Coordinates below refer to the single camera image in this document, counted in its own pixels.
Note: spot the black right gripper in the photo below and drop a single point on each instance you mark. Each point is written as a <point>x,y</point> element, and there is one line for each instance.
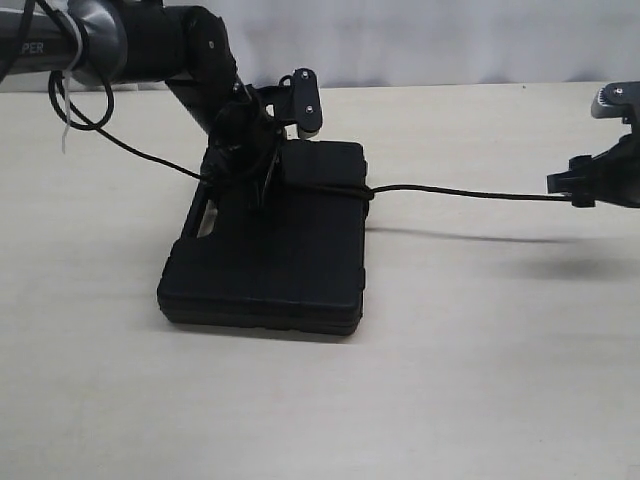
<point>618,180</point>

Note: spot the white backdrop curtain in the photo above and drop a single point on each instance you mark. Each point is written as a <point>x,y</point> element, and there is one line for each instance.
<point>411,43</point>

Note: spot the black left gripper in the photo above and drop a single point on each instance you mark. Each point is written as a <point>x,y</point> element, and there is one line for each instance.
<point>244,142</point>

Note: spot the black plastic carry case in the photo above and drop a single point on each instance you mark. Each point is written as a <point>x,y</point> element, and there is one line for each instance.
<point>296,265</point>

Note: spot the white zip tie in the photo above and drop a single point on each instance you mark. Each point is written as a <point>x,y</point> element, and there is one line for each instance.
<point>70,29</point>

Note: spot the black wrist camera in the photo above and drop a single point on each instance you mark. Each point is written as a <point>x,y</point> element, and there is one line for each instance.
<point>617,100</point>
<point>299,104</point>

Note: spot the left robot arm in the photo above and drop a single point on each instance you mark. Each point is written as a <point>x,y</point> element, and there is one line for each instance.
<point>109,43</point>

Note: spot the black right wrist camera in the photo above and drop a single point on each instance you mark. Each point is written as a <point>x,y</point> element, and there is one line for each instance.
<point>617,100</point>

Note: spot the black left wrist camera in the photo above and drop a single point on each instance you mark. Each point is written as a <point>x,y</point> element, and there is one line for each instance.
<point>299,104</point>

